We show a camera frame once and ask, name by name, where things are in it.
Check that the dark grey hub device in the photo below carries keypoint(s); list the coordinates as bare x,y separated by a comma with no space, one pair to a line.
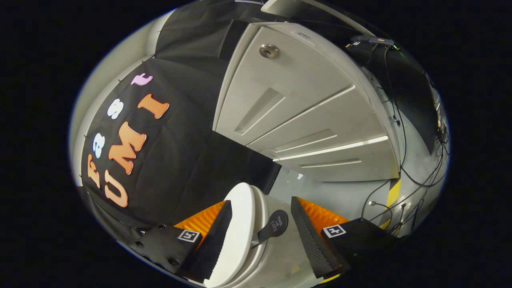
372,40

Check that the black backdrop cloth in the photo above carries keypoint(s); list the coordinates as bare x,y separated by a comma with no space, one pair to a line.
172,132

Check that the white cabinet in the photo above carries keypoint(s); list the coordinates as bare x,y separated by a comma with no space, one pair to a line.
304,104

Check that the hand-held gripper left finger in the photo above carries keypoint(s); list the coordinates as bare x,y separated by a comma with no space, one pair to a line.
214,244

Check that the black lid lift tab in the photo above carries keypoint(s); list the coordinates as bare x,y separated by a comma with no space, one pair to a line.
277,224

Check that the round metal cabinet knob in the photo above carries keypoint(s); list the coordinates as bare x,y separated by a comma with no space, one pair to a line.
268,50

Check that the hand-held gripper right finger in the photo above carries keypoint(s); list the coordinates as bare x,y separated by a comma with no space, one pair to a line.
316,248

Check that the yellow black floor tape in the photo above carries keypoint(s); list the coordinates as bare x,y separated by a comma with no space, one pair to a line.
394,192

